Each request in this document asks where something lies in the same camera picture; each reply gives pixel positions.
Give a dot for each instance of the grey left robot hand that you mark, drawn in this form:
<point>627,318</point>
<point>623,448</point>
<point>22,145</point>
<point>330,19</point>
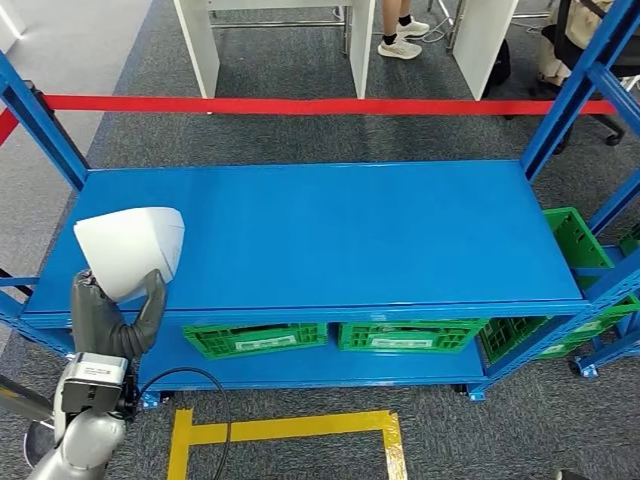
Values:
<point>92,324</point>

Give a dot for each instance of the red barrier belt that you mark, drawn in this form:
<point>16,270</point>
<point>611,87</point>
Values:
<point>7,126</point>
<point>324,106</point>

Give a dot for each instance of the chrome stanchion post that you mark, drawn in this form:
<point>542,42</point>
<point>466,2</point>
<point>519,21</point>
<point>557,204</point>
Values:
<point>25,397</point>

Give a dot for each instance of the white plastic shell part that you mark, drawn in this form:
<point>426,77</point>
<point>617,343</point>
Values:
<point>130,252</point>

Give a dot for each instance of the black bag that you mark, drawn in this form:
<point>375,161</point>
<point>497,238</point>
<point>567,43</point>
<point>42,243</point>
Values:
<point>498,66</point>

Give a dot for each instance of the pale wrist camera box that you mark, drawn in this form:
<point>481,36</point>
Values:
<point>92,384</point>

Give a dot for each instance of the person's black shoe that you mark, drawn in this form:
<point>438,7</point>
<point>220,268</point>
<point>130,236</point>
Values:
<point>572,476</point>

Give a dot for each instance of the blue metal shelf rack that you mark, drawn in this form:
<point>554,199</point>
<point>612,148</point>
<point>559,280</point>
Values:
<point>583,368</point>
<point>350,232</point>

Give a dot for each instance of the black stanchion post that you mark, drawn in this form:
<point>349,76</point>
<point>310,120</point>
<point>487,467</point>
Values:
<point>67,139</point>

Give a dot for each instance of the person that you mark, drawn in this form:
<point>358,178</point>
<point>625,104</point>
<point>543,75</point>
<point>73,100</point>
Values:
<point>397,48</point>
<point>552,63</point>

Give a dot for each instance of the thin black rod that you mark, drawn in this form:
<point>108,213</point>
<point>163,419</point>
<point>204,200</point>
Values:
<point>15,281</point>

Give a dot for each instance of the green plastic crate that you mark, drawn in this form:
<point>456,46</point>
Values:
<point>250,341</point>
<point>410,336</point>
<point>575,245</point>
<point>631,240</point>

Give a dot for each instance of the black office chair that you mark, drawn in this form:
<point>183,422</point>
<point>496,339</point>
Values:
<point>613,138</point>

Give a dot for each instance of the white desk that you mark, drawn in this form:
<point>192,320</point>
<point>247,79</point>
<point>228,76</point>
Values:
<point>361,46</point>
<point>482,46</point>

